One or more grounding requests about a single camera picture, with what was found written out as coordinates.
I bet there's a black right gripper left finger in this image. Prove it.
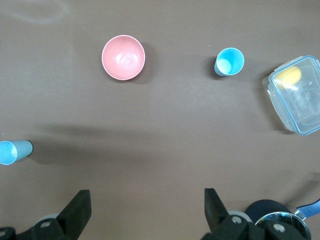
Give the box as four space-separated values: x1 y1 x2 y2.
0 189 91 240

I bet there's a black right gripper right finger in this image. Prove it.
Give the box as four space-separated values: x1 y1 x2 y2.
201 188 305 240

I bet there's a blue cup with white wad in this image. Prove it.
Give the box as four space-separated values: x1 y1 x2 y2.
0 139 34 167

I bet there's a glass pot lid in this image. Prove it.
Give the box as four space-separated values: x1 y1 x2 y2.
254 211 312 240

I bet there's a clear plastic food container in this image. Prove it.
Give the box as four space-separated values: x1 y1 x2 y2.
261 55 320 136

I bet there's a yellow round food piece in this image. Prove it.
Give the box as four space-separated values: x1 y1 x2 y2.
273 65 302 90

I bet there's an empty blue cup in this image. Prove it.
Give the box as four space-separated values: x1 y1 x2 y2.
213 47 245 77

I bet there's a pink bowl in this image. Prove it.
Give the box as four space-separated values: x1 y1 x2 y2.
101 34 146 81

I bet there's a black pot with blue handle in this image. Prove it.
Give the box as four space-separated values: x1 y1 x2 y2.
245 198 320 240

